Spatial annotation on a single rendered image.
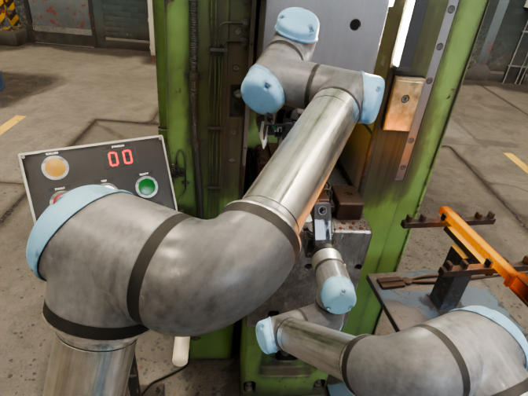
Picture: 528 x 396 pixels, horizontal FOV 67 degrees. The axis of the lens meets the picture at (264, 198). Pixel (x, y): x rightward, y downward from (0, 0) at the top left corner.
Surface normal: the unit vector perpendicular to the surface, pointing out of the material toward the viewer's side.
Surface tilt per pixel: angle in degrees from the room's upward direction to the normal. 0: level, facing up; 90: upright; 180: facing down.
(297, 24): 27
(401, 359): 39
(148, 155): 60
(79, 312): 66
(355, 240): 90
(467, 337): 9
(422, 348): 21
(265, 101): 114
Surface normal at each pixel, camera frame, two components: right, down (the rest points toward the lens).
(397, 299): 0.08, -0.84
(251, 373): 0.08, 0.53
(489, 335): 0.21, -0.65
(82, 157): 0.47, 0.01
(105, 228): -0.13, -0.51
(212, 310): 0.35, 0.37
